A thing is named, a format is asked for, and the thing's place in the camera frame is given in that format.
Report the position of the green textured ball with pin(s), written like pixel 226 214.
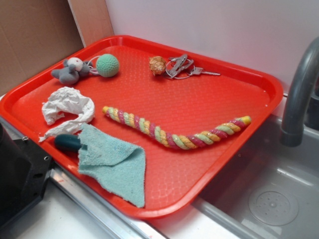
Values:
pixel 107 65

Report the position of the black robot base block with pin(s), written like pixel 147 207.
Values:
pixel 24 170

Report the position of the silver key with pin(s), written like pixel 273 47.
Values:
pixel 200 71

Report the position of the brown cardboard panel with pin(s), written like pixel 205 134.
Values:
pixel 34 35

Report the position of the silver carabiner keyring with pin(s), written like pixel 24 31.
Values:
pixel 176 67

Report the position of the red plastic tray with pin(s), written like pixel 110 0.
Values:
pixel 173 177

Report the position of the teal terry cloth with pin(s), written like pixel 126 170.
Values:
pixel 118 166

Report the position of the gray faucet spout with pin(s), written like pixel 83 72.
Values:
pixel 302 105

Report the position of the gray sink basin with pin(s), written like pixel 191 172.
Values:
pixel 267 190

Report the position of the orange seashell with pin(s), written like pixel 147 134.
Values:
pixel 157 65

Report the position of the light wooden board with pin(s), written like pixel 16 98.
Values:
pixel 92 20

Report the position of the crumpled white paper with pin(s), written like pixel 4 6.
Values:
pixel 67 100

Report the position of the gray plush animal toy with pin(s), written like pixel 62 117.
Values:
pixel 74 69

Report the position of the multicolour twisted rope toy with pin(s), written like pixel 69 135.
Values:
pixel 169 140

